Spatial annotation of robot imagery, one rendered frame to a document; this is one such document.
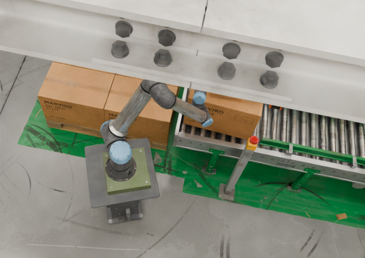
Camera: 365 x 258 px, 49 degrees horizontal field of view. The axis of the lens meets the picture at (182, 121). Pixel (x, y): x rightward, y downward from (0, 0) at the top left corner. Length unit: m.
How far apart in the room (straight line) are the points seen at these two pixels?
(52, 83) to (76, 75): 0.22
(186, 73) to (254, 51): 0.10
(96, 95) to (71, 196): 0.95
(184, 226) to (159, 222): 0.23
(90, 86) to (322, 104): 3.26
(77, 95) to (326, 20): 3.28
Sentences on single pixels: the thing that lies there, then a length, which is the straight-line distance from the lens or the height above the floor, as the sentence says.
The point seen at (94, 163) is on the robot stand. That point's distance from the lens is 3.11.
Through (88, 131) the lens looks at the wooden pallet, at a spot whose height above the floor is 0.02.
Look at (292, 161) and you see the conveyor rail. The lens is 3.58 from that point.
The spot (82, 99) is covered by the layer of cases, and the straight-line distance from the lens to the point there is 3.67.
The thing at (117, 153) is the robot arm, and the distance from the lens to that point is 2.77.
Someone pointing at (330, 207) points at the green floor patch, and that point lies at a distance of 4.18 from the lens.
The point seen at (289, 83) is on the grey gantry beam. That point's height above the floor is 3.12.
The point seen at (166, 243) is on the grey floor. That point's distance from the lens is 3.67.
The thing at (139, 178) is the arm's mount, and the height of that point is 0.81.
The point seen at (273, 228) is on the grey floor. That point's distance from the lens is 3.90.
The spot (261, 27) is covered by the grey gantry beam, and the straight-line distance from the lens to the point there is 0.49.
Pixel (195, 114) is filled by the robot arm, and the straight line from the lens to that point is 2.73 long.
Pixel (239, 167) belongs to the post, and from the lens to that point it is 3.34.
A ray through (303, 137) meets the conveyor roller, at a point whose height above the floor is 0.55.
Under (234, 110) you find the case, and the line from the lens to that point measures 3.21.
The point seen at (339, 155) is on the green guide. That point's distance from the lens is 3.68.
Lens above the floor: 3.55
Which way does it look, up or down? 58 degrees down
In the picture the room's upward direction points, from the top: 11 degrees clockwise
